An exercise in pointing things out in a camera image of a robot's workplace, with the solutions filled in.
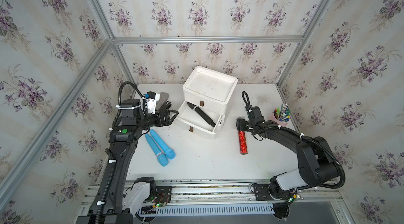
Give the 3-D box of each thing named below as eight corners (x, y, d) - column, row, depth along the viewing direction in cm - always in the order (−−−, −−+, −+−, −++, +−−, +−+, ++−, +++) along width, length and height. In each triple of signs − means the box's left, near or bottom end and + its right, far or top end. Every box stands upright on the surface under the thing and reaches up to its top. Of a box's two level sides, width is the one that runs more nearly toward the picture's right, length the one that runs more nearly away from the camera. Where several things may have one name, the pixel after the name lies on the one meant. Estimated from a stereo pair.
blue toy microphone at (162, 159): (162, 169, 82) (161, 167, 80) (144, 139, 93) (142, 136, 91) (170, 163, 84) (169, 161, 82) (151, 134, 95) (150, 132, 93)
